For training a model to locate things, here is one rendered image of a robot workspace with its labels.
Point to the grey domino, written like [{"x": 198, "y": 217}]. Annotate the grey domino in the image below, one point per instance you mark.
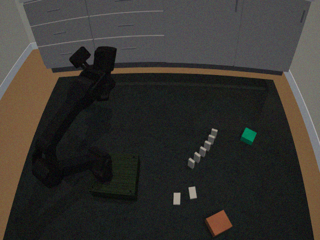
[
  {"x": 191, "y": 163},
  {"x": 176, "y": 198},
  {"x": 197, "y": 157},
  {"x": 211, "y": 139},
  {"x": 202, "y": 151},
  {"x": 214, "y": 132},
  {"x": 207, "y": 145},
  {"x": 192, "y": 192}
]

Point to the orange-brown block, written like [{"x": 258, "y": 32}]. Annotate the orange-brown block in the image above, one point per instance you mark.
[{"x": 218, "y": 223}]

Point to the green rectangular block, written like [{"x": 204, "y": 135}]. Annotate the green rectangular block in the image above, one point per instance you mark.
[{"x": 248, "y": 136}]

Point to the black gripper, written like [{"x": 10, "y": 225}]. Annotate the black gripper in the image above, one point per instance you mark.
[{"x": 80, "y": 57}]

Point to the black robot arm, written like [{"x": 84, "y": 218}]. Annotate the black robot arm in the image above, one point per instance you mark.
[{"x": 81, "y": 94}]

